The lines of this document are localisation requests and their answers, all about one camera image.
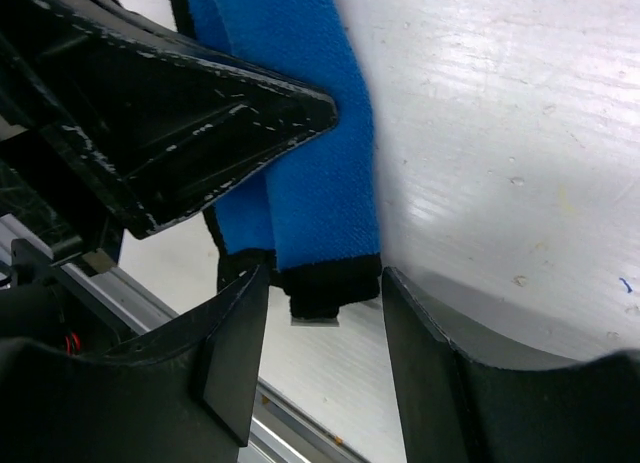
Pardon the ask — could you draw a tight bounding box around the aluminium mounting rail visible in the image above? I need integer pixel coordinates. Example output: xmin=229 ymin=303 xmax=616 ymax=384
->
xmin=1 ymin=216 xmax=359 ymax=462

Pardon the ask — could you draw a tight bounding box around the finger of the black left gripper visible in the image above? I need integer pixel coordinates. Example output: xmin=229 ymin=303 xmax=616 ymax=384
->
xmin=1 ymin=0 xmax=338 ymax=241

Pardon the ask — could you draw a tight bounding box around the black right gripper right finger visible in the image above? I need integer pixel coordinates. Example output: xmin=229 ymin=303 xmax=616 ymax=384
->
xmin=382 ymin=267 xmax=639 ymax=462

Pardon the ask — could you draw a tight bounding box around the blue microfiber towel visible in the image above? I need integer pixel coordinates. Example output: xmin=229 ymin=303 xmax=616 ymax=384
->
xmin=170 ymin=0 xmax=382 ymax=322

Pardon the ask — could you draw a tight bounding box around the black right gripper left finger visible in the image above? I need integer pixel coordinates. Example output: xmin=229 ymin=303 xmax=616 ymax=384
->
xmin=1 ymin=266 xmax=269 ymax=462

